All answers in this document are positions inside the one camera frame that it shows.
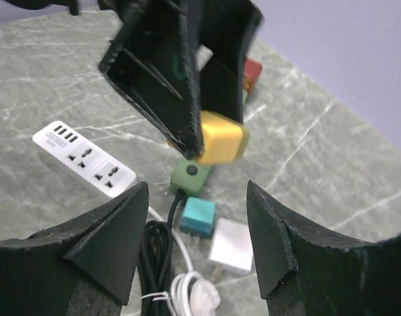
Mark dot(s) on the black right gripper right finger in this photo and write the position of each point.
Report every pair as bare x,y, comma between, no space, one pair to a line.
304,268

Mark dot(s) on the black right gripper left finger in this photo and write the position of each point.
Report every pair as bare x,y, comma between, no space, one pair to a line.
84,266

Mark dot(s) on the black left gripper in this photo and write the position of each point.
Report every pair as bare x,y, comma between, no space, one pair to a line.
151,62

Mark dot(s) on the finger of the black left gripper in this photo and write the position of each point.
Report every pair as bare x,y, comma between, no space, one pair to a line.
227,29

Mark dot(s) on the yellow plug adapter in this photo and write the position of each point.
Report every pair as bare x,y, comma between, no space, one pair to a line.
224,140

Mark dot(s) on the green power strip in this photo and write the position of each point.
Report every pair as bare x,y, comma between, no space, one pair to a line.
189,177

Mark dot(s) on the red plug adapter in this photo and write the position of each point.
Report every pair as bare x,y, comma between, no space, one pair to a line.
251,74

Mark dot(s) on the white plug adapter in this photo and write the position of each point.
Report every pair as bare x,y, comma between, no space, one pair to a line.
231,247

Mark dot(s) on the teal plug adapter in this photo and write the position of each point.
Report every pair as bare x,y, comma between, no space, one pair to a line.
198,217

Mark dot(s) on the white power strip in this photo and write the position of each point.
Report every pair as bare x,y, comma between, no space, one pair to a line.
85,161

